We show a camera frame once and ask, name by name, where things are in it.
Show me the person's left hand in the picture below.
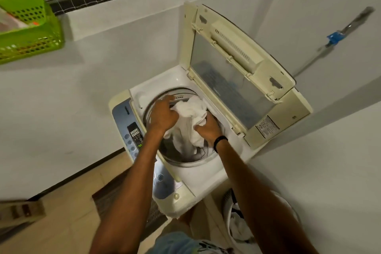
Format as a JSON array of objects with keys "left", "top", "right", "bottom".
[{"left": 148, "top": 95, "right": 179, "bottom": 135}]

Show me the person's right hand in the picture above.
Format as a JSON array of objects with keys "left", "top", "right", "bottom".
[{"left": 194, "top": 113, "right": 224, "bottom": 151}]

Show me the white and blue washing machine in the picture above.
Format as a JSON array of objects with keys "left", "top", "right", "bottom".
[{"left": 108, "top": 1, "right": 314, "bottom": 219}]

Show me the detergent powder packet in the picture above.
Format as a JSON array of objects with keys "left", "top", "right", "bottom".
[{"left": 0, "top": 6, "right": 41, "bottom": 35}]

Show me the person's left forearm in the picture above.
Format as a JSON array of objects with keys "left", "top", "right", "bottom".
[{"left": 89, "top": 130, "right": 163, "bottom": 254}]

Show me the person's right forearm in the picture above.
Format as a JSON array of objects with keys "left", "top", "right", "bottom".
[{"left": 216, "top": 140, "right": 319, "bottom": 254}]

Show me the white mesh laundry basket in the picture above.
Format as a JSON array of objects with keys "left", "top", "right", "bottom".
[{"left": 221, "top": 188, "right": 301, "bottom": 245}]

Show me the black wristband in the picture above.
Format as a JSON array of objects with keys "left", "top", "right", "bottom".
[{"left": 213, "top": 135, "right": 229, "bottom": 153}]

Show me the dark patterned floor mat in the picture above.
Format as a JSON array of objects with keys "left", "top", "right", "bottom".
[{"left": 91, "top": 170, "right": 169, "bottom": 242}]

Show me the colourful printed shirt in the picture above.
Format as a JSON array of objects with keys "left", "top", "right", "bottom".
[{"left": 146, "top": 231, "right": 236, "bottom": 254}]

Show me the green plastic basket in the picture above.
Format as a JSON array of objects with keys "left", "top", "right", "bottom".
[{"left": 0, "top": 0, "right": 65, "bottom": 65}]

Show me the metal water tap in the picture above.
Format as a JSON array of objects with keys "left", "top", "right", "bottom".
[{"left": 342, "top": 6, "right": 375, "bottom": 36}]

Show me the blue hose connector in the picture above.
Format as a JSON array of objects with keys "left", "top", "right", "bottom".
[{"left": 326, "top": 32, "right": 346, "bottom": 48}]

